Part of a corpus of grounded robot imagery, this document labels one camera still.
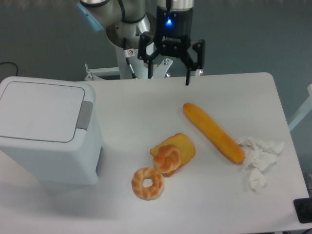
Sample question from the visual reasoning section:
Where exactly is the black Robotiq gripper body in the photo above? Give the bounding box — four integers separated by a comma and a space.
153, 6, 193, 58

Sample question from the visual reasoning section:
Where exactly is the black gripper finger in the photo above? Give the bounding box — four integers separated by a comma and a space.
137, 31, 161, 79
180, 39, 205, 86

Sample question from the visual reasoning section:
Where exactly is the white push-lid trash can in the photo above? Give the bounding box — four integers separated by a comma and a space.
0, 77, 104, 185

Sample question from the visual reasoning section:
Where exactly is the long orange baguette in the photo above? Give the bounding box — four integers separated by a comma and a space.
183, 103, 245, 164

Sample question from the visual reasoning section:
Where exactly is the orange toast slice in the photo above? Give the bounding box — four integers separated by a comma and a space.
150, 133, 195, 177

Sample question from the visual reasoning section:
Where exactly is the twisted round bread bun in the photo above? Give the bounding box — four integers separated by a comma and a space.
153, 144, 181, 174

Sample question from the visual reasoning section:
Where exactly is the crumpled white paper tissue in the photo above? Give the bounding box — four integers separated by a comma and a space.
235, 136, 285, 193

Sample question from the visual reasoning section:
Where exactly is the black device at table edge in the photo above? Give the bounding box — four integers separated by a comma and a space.
293, 198, 312, 223

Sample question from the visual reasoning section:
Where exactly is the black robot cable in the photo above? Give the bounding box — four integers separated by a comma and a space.
123, 38, 138, 79

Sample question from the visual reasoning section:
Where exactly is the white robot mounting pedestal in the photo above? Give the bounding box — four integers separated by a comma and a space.
84, 46, 205, 81

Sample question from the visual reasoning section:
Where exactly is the white frame bar right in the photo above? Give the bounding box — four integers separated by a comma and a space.
288, 84, 312, 132

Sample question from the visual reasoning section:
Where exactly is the black floor cable left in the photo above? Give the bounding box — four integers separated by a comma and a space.
0, 61, 19, 76

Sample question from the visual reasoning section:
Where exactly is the braided ring doughnut bread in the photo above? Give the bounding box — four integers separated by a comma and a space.
131, 167, 165, 200

